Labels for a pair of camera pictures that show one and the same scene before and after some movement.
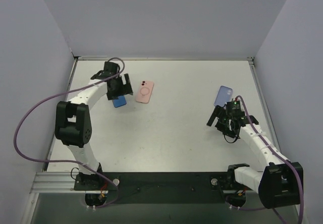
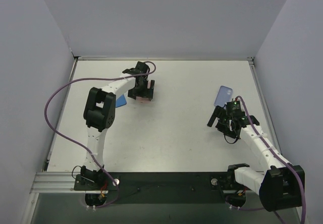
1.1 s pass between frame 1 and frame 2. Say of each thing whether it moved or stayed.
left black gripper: moved
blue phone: stayed
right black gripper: stayed
